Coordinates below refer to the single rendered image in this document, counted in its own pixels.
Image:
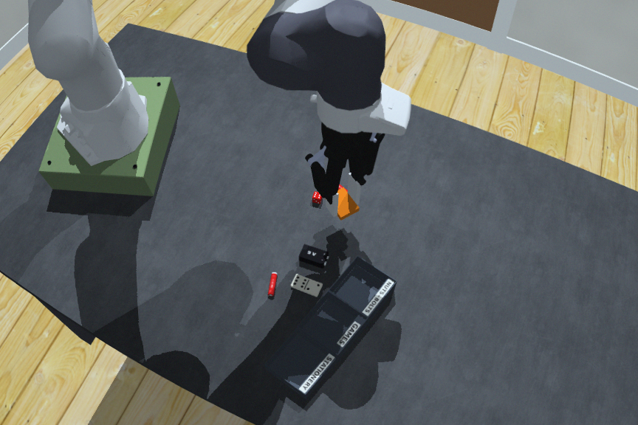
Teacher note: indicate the red aaa battery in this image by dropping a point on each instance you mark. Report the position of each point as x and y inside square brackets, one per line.
[272, 284]

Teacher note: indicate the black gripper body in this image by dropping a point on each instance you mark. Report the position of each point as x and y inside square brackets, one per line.
[335, 142]

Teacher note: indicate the dark grey three-compartment bin rack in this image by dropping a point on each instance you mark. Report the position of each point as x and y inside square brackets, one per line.
[332, 327]

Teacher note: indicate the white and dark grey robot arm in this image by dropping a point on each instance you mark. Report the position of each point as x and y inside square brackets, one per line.
[337, 50]

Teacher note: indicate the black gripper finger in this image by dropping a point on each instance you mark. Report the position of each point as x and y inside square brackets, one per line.
[360, 166]
[327, 184]

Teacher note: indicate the white domino tile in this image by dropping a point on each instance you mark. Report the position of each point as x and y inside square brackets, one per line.
[306, 285]

